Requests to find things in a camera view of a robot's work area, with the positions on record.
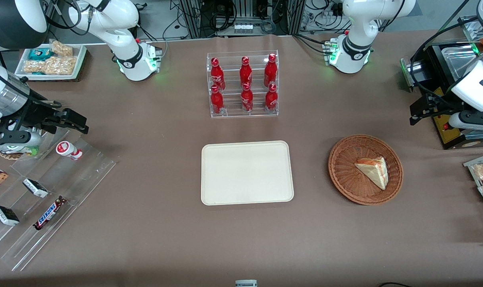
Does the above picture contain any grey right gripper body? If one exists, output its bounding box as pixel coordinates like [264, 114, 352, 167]
[0, 66, 30, 126]

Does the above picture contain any triangular sandwich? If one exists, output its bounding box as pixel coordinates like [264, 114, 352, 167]
[354, 156, 389, 191]

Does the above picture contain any white snack tray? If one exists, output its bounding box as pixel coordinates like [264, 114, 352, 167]
[15, 43, 87, 81]

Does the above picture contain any grey tray with snack bags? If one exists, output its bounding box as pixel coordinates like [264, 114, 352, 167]
[463, 151, 483, 224]

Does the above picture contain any brown round wicker basket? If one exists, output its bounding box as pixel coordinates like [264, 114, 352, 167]
[328, 134, 404, 206]

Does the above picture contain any cream rectangular plastic tray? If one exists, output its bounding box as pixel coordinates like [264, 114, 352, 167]
[201, 140, 294, 206]

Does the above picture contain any white red yogurt bottle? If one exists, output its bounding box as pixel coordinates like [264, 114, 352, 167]
[56, 140, 83, 161]

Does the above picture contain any black appliance with yellow label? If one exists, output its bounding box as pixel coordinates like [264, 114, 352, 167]
[400, 16, 483, 150]

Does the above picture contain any large rice crisp snack pack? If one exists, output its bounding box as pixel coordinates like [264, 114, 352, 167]
[24, 56, 78, 76]

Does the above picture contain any clear acrylic stepped display stand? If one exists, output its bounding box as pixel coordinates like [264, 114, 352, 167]
[0, 127, 116, 272]

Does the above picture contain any teal snack packet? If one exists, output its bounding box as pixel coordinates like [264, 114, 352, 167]
[28, 47, 53, 61]

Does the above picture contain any small rice crisp snack pack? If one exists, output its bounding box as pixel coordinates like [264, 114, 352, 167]
[50, 40, 74, 57]

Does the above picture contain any black white chocolate bar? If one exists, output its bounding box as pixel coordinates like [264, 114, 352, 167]
[22, 178, 49, 199]
[0, 205, 20, 227]

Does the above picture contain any snickers chocolate bar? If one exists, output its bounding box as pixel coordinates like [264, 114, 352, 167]
[33, 195, 67, 231]

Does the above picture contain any red cola bottle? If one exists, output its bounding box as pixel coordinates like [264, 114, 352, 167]
[265, 83, 278, 112]
[240, 56, 253, 86]
[210, 85, 225, 116]
[211, 58, 226, 91]
[264, 53, 278, 87]
[241, 83, 254, 113]

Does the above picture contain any clear acrylic bottle rack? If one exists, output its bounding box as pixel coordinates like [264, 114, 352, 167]
[207, 50, 279, 118]

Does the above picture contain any aluminium equipment rack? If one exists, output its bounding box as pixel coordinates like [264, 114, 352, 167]
[179, 0, 306, 39]

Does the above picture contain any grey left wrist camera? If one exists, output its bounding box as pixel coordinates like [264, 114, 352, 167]
[449, 111, 483, 132]

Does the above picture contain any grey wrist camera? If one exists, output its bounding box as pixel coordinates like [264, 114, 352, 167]
[0, 128, 43, 147]
[449, 111, 483, 132]

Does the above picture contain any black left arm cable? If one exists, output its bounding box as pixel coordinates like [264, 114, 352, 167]
[409, 16, 481, 105]

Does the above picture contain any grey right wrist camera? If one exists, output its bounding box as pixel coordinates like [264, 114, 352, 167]
[0, 128, 43, 147]

